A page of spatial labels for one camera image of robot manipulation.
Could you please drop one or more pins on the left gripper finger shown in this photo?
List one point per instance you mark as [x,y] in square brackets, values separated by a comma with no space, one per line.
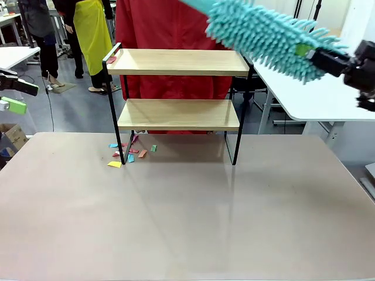
[16,106]
[26,88]

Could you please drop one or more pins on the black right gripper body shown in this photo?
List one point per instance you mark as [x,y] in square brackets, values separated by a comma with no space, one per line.
[363,73]

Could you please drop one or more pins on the teal chenille duster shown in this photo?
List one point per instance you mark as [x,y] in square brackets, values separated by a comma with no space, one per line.
[263,38]

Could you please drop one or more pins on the cardboard box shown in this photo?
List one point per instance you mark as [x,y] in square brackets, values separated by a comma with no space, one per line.
[14,136]

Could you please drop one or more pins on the white table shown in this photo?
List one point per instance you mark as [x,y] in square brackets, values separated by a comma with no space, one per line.
[14,57]
[307,99]

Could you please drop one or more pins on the green floor mat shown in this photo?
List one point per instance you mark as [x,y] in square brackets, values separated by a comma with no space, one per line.
[66,87]

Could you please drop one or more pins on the figure in dark clothes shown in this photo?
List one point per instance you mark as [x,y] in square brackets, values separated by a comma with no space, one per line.
[48,52]

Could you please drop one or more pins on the black stand pole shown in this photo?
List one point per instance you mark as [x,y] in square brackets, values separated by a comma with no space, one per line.
[316,8]

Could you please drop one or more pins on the background work desk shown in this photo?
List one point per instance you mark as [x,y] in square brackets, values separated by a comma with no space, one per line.
[8,20]

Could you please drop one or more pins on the figure in yellow apron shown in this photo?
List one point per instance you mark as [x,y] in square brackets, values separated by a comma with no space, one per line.
[90,35]

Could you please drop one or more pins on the teal paper scrap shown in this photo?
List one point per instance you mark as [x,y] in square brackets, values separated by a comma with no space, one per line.
[131,158]
[112,145]

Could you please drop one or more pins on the yellow paper scrap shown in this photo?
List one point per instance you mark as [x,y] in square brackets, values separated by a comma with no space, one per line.
[114,164]

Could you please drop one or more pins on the magenta paper scrap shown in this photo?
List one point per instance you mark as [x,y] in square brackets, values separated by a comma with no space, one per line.
[135,138]

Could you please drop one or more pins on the orange paper scrap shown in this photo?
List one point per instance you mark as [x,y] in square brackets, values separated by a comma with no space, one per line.
[142,153]

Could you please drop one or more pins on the green paper scrap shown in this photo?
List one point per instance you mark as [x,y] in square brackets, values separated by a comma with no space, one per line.
[153,148]

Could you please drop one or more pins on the person in red jacket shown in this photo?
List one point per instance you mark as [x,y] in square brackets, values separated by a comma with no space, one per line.
[164,26]

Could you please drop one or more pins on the grey metal rail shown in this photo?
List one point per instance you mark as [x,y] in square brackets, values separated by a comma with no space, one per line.
[369,190]

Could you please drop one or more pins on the two-tier wooden shelf black frame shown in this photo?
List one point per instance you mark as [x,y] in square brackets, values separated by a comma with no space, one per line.
[175,63]

